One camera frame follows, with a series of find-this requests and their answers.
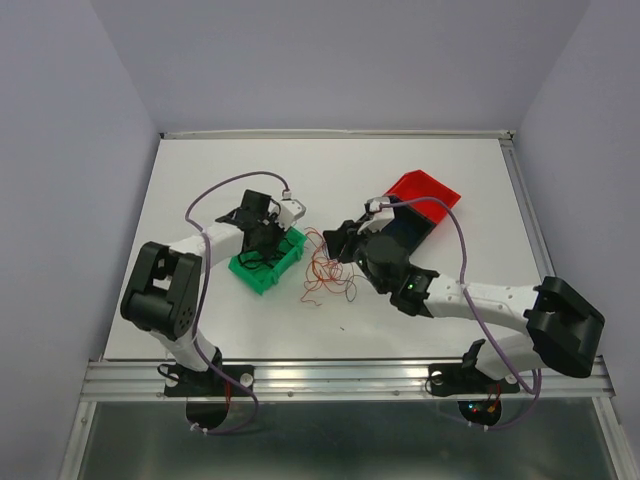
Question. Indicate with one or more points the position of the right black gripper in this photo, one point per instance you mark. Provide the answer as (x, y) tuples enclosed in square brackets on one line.
[(346, 233)]

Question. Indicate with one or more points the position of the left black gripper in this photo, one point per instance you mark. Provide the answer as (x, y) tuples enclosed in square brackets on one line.
[(279, 234)]

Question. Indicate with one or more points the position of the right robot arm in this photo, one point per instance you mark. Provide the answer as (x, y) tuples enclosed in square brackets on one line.
[(550, 325)]

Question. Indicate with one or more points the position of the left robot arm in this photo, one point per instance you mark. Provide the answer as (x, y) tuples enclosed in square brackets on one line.
[(163, 291)]

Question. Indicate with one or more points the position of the green plastic bin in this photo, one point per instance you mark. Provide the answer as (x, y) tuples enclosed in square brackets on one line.
[(259, 274)]

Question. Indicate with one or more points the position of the red and black bin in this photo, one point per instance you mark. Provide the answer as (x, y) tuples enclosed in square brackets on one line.
[(427, 202)]

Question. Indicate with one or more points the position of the front aluminium rail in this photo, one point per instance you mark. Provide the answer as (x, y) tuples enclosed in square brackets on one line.
[(278, 380)]

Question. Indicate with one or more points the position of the aluminium rail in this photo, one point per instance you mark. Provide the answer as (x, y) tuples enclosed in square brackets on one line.
[(278, 380), (542, 258)]

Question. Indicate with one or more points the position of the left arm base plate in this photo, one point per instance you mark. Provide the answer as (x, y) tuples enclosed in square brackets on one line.
[(183, 383)]

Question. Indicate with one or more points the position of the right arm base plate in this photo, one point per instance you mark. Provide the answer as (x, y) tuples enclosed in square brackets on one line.
[(464, 378)]

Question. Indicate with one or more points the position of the right aluminium rail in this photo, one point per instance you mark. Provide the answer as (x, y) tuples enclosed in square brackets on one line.
[(542, 258)]

